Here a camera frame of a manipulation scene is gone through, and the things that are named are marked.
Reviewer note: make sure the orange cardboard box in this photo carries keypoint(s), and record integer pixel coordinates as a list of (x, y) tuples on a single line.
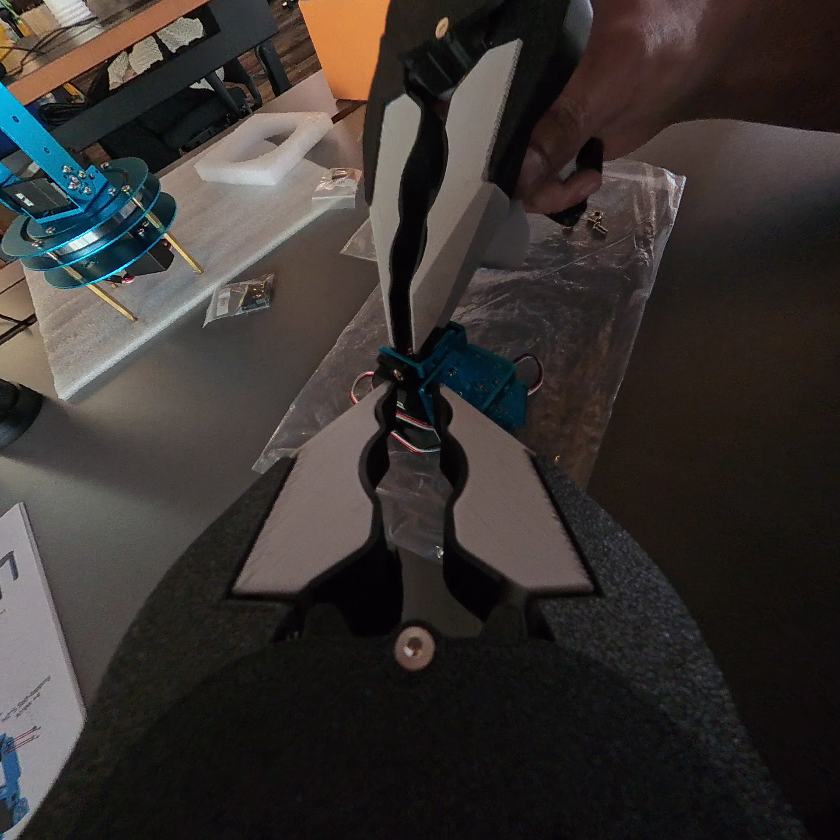
[(341, 46)]

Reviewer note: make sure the pile of clear screw bags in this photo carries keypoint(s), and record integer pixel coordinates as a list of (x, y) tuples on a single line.
[(334, 187)]

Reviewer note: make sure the white instruction manual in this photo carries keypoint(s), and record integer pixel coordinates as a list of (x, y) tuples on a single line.
[(33, 623)]

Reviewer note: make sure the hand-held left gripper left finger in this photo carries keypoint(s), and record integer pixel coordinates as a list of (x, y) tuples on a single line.
[(302, 518)]

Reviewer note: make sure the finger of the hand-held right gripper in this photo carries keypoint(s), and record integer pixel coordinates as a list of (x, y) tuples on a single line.
[(387, 184), (472, 144)]

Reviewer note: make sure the blue acrylic round robot base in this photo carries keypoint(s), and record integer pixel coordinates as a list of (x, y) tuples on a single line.
[(65, 197)]

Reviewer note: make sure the person's right hand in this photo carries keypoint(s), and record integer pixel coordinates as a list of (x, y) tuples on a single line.
[(623, 79)]

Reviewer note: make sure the black table frame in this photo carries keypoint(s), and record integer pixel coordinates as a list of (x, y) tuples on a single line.
[(249, 23)]

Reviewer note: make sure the large clear plastic bag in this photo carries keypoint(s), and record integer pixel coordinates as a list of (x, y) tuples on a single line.
[(577, 315)]

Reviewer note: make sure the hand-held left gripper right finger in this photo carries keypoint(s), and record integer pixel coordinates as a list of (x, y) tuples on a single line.
[(525, 518)]

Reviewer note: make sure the white foam sheet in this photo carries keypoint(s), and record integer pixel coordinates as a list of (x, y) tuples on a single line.
[(197, 262)]

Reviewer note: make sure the blue perforated metal bracket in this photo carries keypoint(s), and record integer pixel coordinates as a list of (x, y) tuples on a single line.
[(479, 387)]

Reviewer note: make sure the white foam block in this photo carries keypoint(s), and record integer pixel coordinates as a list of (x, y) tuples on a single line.
[(223, 170)]

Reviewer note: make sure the zip bag with black parts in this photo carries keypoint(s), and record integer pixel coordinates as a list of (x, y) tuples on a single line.
[(239, 298)]

